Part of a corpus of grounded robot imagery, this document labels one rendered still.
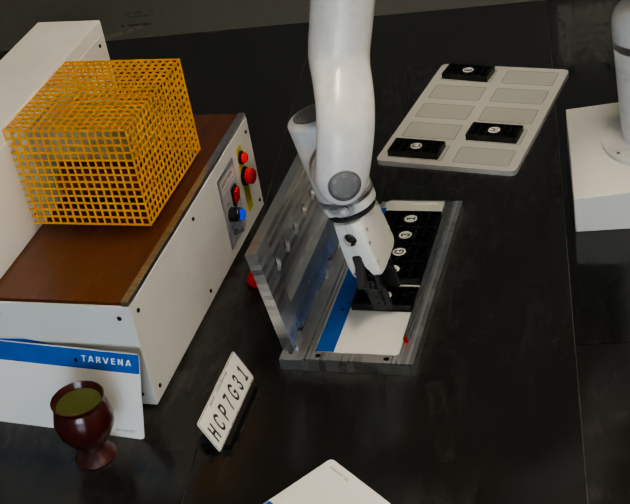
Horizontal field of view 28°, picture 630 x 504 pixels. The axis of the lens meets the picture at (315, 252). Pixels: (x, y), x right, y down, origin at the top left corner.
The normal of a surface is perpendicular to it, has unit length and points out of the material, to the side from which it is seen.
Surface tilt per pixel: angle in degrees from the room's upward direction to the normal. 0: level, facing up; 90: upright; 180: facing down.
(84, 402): 0
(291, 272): 81
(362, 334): 0
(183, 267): 90
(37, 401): 69
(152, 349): 90
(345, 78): 40
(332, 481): 0
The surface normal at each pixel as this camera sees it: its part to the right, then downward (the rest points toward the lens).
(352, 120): 0.21, -0.01
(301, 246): 0.92, -0.11
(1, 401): -0.36, 0.24
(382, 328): -0.15, -0.82
